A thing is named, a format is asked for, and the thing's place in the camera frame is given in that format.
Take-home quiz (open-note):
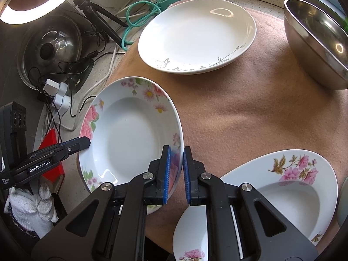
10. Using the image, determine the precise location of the black cable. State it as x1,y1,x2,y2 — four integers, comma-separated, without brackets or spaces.
28,28,116,131

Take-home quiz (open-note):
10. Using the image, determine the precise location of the black stand base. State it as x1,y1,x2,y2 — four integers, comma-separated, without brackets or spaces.
66,59,93,93

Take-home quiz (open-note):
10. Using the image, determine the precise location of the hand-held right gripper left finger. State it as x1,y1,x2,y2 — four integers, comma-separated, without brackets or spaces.
31,145,171,261

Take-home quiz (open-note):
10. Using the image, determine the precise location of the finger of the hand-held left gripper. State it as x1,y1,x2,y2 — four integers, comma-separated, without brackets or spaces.
58,137,91,157

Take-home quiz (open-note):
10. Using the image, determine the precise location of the green leaf floral plate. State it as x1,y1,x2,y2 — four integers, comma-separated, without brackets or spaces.
78,77,184,215

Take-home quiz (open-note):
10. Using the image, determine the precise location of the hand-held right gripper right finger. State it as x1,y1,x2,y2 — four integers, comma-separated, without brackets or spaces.
183,146,319,261

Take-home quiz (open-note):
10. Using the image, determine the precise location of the person's left forearm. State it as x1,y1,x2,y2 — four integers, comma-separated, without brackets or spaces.
4,209,41,240

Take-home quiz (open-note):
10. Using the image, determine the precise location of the stainless steel bowl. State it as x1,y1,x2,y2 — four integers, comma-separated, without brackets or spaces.
283,0,348,90

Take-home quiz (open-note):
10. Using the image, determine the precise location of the pale green bowl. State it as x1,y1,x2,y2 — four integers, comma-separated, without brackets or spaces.
336,176,348,227

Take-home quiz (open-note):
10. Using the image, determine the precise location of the white power adapter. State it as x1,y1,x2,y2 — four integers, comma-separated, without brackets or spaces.
43,79,59,96

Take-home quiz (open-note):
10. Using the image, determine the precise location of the black tripod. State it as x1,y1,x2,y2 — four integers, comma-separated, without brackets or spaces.
72,0,129,44

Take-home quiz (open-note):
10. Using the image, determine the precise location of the brown leaf floral plate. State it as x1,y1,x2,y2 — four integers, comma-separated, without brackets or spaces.
172,149,338,261

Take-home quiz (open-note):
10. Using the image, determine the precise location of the person's left hand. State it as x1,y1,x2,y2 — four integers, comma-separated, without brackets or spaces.
7,182,59,238

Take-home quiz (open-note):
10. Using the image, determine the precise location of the red book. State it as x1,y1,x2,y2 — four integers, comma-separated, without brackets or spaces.
37,129,66,194

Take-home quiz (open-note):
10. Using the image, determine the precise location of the white multi socket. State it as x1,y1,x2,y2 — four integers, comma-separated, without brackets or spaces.
52,82,72,112

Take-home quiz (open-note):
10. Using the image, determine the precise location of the teal cable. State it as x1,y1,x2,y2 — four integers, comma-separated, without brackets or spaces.
119,0,174,52

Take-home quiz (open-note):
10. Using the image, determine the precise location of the white ring light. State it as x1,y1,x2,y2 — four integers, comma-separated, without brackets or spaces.
0,0,88,24

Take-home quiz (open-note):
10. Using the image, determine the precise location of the white cable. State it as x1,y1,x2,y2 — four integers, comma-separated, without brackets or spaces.
59,45,118,131

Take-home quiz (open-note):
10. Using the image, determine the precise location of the white plate grey leaf print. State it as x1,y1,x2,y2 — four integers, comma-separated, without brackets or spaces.
138,0,257,74

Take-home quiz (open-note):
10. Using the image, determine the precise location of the pink cloth mat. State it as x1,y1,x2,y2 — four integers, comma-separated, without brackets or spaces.
77,0,348,256

